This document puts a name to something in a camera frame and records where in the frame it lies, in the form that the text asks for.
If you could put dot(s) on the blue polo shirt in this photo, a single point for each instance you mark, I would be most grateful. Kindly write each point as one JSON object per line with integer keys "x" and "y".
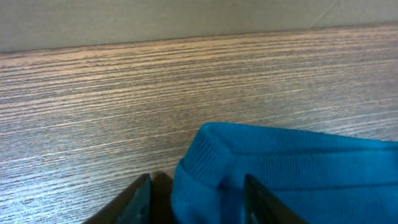
{"x": 323, "y": 178}

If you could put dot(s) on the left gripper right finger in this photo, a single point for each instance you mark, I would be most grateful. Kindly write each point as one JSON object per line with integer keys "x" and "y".
{"x": 263, "y": 207}

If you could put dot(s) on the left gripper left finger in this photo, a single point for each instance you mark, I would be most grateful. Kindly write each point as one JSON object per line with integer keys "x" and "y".
{"x": 131, "y": 206}

